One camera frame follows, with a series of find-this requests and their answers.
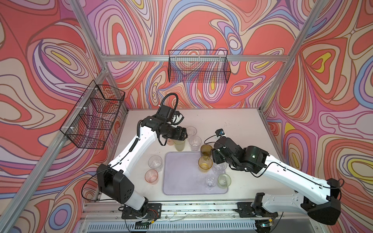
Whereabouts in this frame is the olive amber textured cup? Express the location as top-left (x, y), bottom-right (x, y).
top-left (200, 144), bottom-right (213, 157)

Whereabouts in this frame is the clear faceted glass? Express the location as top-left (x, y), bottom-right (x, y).
top-left (212, 162), bottom-right (228, 175)
top-left (188, 136), bottom-right (202, 151)

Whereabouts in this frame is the clear tumbler back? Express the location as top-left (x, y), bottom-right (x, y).
top-left (186, 126), bottom-right (197, 137)

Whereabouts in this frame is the yellow smooth cup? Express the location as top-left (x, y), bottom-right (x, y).
top-left (198, 156), bottom-right (213, 173)

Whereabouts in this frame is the pale green textured cup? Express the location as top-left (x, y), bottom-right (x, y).
top-left (217, 173), bottom-right (232, 189)

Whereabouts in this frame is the small clear glass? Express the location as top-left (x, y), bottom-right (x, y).
top-left (205, 174), bottom-right (217, 190)

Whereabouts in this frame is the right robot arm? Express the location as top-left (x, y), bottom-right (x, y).
top-left (212, 136), bottom-right (344, 225)

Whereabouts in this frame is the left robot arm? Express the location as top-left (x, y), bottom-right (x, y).
top-left (97, 114), bottom-right (187, 211)

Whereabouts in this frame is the lavender plastic tray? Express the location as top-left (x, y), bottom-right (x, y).
top-left (162, 151), bottom-right (228, 196)

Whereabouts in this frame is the pink textured cup back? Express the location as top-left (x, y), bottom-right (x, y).
top-left (167, 139), bottom-right (174, 146)

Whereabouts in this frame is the tall pale green cup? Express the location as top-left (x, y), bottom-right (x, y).
top-left (173, 140), bottom-right (185, 151)

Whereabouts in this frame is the clear glass left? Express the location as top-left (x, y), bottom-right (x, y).
top-left (148, 155), bottom-right (163, 172)

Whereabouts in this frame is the pink cup front left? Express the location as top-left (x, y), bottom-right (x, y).
top-left (144, 170), bottom-right (159, 184)

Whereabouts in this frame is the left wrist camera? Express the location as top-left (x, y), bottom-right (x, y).
top-left (156, 105), bottom-right (184, 125)

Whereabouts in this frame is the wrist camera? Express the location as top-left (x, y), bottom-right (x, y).
top-left (156, 105), bottom-right (184, 125)
top-left (215, 129), bottom-right (225, 137)

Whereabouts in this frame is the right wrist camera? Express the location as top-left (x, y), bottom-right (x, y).
top-left (215, 129), bottom-right (225, 137)

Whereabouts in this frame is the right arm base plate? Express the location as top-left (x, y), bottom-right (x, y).
top-left (235, 202), bottom-right (278, 218)

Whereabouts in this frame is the black wire basket back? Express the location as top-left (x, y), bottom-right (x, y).
top-left (168, 49), bottom-right (231, 83)

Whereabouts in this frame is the black wire basket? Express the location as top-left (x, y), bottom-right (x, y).
top-left (168, 49), bottom-right (231, 83)
top-left (60, 81), bottom-right (125, 150)

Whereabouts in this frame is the black wire basket left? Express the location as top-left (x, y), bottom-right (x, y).
top-left (60, 81), bottom-right (125, 150)

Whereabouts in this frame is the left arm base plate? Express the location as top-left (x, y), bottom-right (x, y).
top-left (121, 203), bottom-right (162, 220)

